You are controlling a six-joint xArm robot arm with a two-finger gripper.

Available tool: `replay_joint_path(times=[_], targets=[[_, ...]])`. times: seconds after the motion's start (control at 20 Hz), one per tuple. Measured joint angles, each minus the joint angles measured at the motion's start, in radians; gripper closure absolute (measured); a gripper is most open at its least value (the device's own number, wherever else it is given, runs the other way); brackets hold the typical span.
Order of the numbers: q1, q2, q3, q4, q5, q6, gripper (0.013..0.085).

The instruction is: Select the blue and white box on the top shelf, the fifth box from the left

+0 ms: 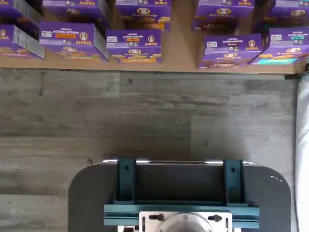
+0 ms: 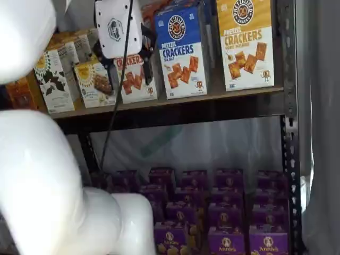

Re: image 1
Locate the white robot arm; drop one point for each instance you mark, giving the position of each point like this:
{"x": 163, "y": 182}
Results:
{"x": 183, "y": 224}

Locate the wooden shelf board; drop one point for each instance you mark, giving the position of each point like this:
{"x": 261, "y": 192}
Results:
{"x": 179, "y": 48}

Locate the purple Annie's box orange label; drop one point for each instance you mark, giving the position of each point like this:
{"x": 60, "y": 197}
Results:
{"x": 142, "y": 14}
{"x": 132, "y": 46}

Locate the purple Annie's box brown label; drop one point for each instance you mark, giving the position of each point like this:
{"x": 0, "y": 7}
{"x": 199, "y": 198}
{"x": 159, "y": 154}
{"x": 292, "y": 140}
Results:
{"x": 222, "y": 14}
{"x": 231, "y": 50}

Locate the purple Annie's hidden veggies box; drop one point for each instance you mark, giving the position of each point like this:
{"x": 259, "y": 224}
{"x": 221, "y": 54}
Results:
{"x": 72, "y": 9}
{"x": 67, "y": 36}

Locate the purple Annie's box teal label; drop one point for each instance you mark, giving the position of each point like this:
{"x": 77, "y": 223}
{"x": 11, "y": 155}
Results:
{"x": 287, "y": 17}
{"x": 287, "y": 46}

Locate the dark grey base platform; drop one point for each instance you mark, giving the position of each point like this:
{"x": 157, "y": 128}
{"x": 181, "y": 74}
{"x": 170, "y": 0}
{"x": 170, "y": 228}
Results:
{"x": 89, "y": 198}

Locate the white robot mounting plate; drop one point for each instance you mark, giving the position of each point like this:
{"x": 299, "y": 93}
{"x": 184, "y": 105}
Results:
{"x": 147, "y": 222}

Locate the white curtain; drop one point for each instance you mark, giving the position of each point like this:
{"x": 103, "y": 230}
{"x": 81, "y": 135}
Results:
{"x": 303, "y": 157}

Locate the teal aluminium mounting frame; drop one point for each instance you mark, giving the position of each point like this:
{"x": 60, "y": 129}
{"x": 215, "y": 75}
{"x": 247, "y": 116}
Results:
{"x": 125, "y": 178}

